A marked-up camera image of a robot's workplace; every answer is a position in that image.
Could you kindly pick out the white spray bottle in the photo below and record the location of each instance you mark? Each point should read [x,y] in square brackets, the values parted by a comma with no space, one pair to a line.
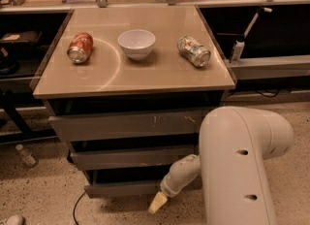
[237,50]

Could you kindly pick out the white shoe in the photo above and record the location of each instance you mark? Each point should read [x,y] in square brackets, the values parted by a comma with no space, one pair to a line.
[13,220]

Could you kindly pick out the grey top drawer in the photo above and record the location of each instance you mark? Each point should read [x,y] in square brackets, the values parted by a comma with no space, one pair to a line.
[117,125]

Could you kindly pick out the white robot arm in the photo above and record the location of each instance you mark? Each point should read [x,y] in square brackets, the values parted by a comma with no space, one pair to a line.
[233,144]

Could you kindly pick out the silver green soda can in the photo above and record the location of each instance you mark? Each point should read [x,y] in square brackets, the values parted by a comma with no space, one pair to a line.
[192,50]

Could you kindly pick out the grey middle drawer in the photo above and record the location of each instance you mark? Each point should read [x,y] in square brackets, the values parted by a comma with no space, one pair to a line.
[131,158]

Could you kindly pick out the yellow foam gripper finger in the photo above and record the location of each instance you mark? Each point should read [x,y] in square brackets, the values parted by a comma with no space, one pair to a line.
[159,200]

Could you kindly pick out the white bowl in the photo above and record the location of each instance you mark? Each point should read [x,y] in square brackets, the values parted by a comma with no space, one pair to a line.
[137,44]

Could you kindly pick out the grey drawer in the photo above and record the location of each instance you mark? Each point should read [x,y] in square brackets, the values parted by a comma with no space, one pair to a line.
[125,181]
[131,158]
[117,125]

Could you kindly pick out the orange soda can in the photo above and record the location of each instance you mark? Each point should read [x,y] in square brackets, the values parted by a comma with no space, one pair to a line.
[80,47]

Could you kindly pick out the grey bottom drawer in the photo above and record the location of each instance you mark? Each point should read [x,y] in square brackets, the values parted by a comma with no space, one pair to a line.
[125,181]

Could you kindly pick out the grey drawer cabinet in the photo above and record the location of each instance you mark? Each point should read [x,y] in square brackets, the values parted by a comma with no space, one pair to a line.
[111,82]

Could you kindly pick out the clear plastic water bottle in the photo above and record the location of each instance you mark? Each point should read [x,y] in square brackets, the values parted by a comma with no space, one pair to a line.
[26,156]

